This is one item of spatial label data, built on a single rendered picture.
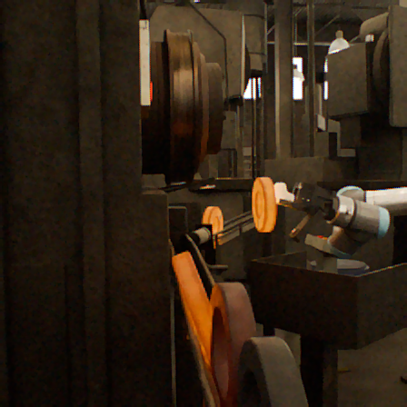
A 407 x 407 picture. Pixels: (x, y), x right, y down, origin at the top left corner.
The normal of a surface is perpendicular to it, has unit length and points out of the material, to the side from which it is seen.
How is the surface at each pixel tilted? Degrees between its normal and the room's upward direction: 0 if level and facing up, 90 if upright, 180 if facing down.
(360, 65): 92
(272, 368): 28
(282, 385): 39
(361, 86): 92
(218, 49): 90
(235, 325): 51
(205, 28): 90
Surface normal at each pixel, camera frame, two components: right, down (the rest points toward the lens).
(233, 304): 0.06, -0.80
